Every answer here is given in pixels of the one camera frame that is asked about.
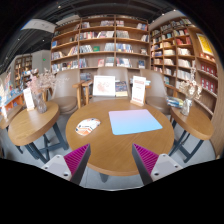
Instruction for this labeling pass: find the glass vase with pink flowers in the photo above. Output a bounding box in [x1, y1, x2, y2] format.
[27, 68, 58, 115]

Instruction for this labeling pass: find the stack of magazines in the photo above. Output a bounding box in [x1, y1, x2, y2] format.
[166, 95, 184, 109]

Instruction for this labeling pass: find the beige upholstered wooden armchair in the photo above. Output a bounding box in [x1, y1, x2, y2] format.
[49, 68, 83, 114]
[139, 68, 176, 116]
[81, 65, 133, 104]

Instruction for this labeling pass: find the white picture with pink drawing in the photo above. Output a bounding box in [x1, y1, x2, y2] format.
[92, 75, 117, 98]

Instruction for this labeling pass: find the angled wooden bookshelf with books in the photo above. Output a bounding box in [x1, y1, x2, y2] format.
[148, 16, 224, 121]

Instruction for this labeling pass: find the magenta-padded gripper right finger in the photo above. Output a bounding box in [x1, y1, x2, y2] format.
[131, 143, 184, 186]

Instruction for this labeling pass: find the orange display table with books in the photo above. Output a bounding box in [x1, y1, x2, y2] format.
[0, 71, 26, 118]

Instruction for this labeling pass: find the white orange patterned computer mouse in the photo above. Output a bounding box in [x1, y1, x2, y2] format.
[75, 117, 102, 137]

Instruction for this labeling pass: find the white red table sign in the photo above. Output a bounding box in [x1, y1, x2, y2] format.
[130, 75, 147, 108]

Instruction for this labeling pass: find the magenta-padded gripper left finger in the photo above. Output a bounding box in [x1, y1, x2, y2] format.
[40, 143, 92, 186]

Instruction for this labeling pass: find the round wooden side table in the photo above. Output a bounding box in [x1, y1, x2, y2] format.
[7, 100, 70, 164]
[169, 105, 215, 164]

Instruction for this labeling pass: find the small distant wooden bookshelf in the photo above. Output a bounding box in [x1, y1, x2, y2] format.
[13, 53, 34, 88]

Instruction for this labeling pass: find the dark cover book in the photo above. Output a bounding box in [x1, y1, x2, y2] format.
[114, 80, 129, 98]

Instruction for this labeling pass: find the small white orange sign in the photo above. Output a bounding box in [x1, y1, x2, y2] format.
[22, 87, 36, 112]

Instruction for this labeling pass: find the wide wooden bookshelf with books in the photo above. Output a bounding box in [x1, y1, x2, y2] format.
[49, 13, 151, 73]

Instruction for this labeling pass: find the pink blue gradient mouse pad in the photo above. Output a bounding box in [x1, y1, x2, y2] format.
[108, 108, 164, 136]

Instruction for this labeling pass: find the glass vase with pale flowers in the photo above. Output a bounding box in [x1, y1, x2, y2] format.
[178, 68, 203, 117]

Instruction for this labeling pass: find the white hanging ceiling sign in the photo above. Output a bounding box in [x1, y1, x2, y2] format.
[20, 18, 57, 34]

